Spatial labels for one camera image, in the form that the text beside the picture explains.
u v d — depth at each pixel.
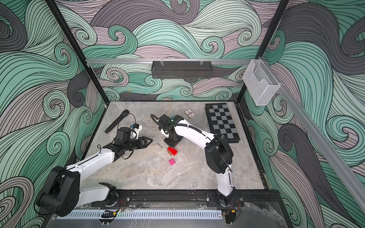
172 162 0.86
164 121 0.68
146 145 0.78
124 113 1.08
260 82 0.77
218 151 0.51
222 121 1.03
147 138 0.81
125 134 0.68
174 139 0.72
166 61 0.93
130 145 0.73
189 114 1.10
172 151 0.86
